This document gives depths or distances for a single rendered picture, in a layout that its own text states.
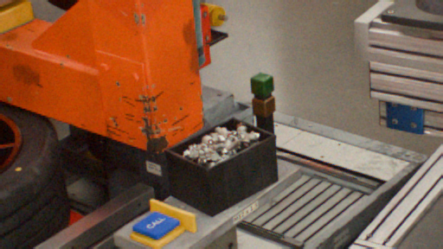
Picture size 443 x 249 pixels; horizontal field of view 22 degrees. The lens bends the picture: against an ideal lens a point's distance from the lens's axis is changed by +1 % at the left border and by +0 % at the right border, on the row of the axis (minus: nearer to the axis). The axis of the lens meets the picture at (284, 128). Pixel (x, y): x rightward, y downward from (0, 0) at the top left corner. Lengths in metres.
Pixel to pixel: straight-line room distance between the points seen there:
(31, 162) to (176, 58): 0.40
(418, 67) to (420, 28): 0.12
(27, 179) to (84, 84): 0.25
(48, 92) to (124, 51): 0.32
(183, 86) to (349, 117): 1.32
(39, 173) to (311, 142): 1.12
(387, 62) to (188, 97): 0.45
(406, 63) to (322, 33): 1.98
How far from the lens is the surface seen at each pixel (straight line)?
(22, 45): 2.72
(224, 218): 2.36
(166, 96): 2.45
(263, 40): 4.35
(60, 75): 2.61
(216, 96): 3.40
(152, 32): 2.37
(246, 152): 2.36
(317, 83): 3.96
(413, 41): 2.39
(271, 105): 2.48
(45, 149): 2.61
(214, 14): 3.19
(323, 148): 3.37
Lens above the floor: 1.69
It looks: 27 degrees down
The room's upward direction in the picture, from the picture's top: 4 degrees counter-clockwise
